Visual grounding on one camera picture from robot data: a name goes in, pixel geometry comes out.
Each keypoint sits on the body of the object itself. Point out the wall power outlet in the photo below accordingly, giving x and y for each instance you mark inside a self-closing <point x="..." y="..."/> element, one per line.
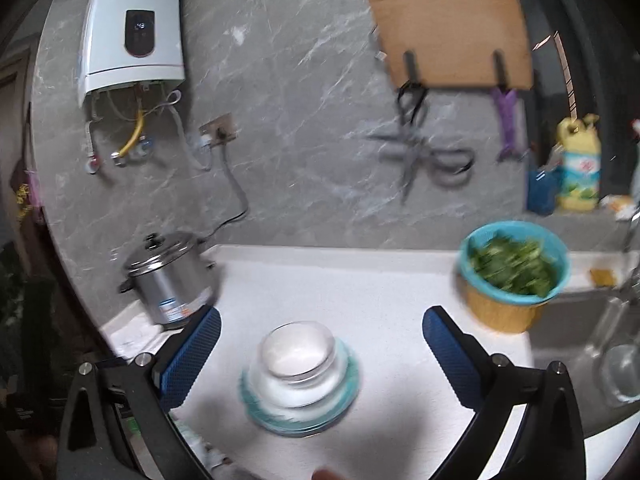
<point x="220" y="130"/>

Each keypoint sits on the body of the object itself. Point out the yellow sponge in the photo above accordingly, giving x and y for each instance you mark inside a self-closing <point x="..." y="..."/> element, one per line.
<point x="602" y="278"/>

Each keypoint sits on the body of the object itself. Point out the blue water valve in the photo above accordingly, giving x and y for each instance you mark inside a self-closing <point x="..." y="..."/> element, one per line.
<point x="144" y="148"/>

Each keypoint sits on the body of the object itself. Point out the red water valve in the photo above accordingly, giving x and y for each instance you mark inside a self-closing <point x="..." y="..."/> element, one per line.
<point x="93" y="164"/>

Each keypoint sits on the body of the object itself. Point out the large teal rimmed plate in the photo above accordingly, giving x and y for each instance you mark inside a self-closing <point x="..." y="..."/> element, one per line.
<point x="299" y="410"/>

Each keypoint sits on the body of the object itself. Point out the stainless steel rice cooker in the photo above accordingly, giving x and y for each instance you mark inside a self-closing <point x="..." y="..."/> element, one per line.
<point x="170" y="277"/>

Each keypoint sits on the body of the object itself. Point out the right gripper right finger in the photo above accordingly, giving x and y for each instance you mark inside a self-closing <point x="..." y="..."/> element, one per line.
<point x="459" y="355"/>

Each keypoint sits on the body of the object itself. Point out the purple peeler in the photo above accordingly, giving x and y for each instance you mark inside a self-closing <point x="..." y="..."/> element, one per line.
<point x="505" y="102"/>

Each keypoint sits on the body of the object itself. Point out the white small bowl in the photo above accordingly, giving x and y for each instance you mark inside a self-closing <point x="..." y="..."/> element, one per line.
<point x="297" y="351"/>

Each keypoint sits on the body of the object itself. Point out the teal colander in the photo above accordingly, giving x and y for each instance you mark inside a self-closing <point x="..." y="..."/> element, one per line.
<point x="552" y="246"/>

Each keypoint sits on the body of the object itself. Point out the person right hand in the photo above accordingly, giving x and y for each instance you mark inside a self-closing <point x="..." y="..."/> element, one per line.
<point x="326" y="474"/>

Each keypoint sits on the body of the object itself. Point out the black handled kitchen scissors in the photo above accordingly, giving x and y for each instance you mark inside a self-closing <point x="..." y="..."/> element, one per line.
<point x="412" y="109"/>

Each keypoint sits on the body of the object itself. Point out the white water heater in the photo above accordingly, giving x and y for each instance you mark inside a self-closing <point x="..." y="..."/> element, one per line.
<point x="129" y="42"/>

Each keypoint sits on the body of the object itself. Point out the yellow basin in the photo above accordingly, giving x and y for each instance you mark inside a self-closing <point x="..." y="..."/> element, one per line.
<point x="500" y="316"/>

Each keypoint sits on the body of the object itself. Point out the wooden cutting board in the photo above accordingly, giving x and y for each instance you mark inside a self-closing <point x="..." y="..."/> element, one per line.
<point x="454" y="41"/>

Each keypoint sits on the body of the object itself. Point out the green leafy vegetables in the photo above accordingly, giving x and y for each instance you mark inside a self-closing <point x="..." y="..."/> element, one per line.
<point x="517" y="266"/>

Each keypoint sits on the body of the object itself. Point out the white large bowl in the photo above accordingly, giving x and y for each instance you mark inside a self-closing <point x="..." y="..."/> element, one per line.
<point x="282" y="393"/>

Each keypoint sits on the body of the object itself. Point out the blue cup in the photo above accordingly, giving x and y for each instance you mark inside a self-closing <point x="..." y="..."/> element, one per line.
<point x="542" y="189"/>

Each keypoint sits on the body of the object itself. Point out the yellow dish soap bottle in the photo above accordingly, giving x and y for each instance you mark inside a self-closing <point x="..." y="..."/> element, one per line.
<point x="580" y="163"/>

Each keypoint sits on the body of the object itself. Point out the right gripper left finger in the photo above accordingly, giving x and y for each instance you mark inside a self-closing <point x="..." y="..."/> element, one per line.
<point x="181" y="358"/>

